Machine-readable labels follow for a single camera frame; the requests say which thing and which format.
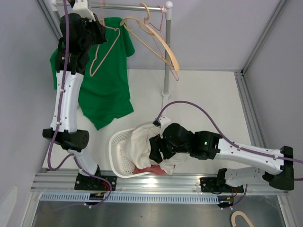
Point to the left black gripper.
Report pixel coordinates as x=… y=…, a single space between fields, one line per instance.
x=101 y=30

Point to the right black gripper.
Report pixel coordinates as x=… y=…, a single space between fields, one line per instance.
x=156 y=143

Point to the pink t shirt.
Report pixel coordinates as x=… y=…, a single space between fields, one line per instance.
x=154 y=169

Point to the beige t shirt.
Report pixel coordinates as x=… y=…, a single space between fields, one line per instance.
x=137 y=149

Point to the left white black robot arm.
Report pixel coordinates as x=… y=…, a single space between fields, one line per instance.
x=79 y=34

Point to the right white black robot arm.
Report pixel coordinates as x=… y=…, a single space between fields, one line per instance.
x=273 y=166

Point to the green t shirt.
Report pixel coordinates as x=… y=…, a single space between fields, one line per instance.
x=106 y=96

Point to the white perforated plastic basket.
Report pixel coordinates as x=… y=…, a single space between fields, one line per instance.
x=120 y=164

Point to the metal clothes rack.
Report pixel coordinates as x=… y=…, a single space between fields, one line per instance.
x=165 y=93

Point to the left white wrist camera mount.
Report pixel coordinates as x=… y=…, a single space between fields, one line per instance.
x=81 y=7

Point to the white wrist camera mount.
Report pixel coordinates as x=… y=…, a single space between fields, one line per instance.
x=162 y=123
x=81 y=7

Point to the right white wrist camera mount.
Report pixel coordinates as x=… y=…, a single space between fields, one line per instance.
x=162 y=123

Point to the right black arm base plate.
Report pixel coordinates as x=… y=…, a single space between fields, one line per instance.
x=217 y=186

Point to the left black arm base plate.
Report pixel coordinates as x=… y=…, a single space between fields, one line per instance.
x=88 y=183

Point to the white slotted cable duct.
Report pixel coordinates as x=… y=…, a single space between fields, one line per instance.
x=130 y=198

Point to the aluminium rail frame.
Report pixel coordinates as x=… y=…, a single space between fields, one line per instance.
x=64 y=181

